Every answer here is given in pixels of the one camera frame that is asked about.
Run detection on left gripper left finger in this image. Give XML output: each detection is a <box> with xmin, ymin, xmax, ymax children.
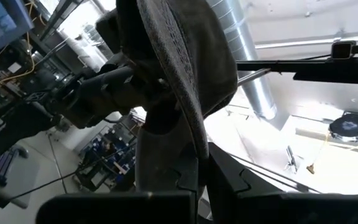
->
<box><xmin>35</xmin><ymin>161</ymin><xmax>199</xmax><ymax>224</ymax></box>

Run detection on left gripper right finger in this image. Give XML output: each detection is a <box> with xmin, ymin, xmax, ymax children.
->
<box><xmin>206</xmin><ymin>142</ymin><xmax>358</xmax><ymax>224</ymax></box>

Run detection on grey cloth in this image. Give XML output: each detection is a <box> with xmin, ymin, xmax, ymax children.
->
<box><xmin>94</xmin><ymin>0</ymin><xmax>239</xmax><ymax>195</ymax></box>

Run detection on black keyboard blue keys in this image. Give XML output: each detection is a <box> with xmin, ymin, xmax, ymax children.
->
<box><xmin>0</xmin><ymin>145</ymin><xmax>30</xmax><ymax>187</ymax></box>

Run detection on yellow reel cord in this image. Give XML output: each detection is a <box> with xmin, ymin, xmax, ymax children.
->
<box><xmin>305</xmin><ymin>133</ymin><xmax>334</xmax><ymax>175</ymax></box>

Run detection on silver ventilation duct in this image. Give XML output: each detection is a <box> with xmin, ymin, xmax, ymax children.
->
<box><xmin>206</xmin><ymin>0</ymin><xmax>278</xmax><ymax>121</ymax></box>

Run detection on black overhead camera boom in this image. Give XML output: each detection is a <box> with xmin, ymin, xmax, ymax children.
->
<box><xmin>236</xmin><ymin>57</ymin><xmax>358</xmax><ymax>86</ymax></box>

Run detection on black overhead camera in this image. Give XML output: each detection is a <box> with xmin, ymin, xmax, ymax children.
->
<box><xmin>331</xmin><ymin>40</ymin><xmax>358</xmax><ymax>60</ymax></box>

